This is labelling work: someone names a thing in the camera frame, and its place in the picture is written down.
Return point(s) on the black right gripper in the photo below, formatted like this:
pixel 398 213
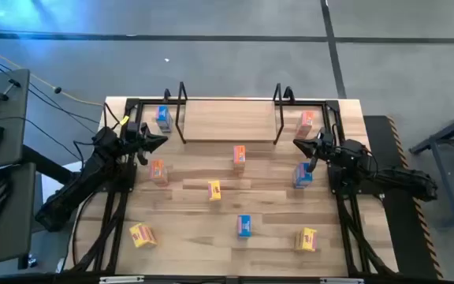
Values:
pixel 326 150

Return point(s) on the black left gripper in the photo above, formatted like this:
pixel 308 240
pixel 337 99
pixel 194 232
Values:
pixel 134 145

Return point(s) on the blue Rice Krispies cereal box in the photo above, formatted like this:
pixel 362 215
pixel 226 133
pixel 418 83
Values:
pixel 244 225
pixel 164 117
pixel 302 175

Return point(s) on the orange Mini Wheats cereal box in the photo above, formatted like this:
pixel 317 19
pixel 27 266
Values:
pixel 158 171
pixel 239 155
pixel 305 123

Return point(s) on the yellow Corn Pops cereal box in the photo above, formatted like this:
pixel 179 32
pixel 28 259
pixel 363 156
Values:
pixel 143 235
pixel 306 239
pixel 214 190

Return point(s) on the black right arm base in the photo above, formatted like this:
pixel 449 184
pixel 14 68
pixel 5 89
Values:
pixel 353 185

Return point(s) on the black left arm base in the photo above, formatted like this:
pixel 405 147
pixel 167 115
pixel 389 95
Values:
pixel 126 177

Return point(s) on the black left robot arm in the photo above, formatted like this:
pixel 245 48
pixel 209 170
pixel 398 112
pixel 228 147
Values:
pixel 93 169

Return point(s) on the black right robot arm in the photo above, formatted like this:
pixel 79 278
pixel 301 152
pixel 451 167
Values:
pixel 400 179

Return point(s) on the yellow tape tag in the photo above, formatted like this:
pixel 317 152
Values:
pixel 124 120

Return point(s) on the white cardboard box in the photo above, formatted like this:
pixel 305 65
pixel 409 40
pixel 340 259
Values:
pixel 49 183

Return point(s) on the black hazard-striped floor mat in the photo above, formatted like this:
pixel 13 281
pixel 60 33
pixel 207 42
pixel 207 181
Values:
pixel 400 221

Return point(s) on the silver metal table clamp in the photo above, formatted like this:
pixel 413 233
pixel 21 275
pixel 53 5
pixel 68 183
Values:
pixel 121 280
pixel 341 281

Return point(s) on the blue-grey metal stand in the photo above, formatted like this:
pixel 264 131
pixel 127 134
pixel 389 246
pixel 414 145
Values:
pixel 445 177

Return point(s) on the dark grey desk top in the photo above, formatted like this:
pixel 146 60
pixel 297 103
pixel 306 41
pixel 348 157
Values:
pixel 14 221
pixel 10 118

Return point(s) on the black desk caster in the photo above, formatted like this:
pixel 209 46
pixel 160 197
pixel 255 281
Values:
pixel 30 261

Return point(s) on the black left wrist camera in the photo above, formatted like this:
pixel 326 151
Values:
pixel 132 131

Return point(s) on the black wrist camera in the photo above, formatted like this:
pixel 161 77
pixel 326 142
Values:
pixel 132 131
pixel 326 134

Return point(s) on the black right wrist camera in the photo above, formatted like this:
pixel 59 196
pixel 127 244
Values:
pixel 326 134

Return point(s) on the black metal shelf bracket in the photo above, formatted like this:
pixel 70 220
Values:
pixel 282 118
pixel 176 118

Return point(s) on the small black frame clamp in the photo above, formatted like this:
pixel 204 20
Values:
pixel 289 94
pixel 166 95

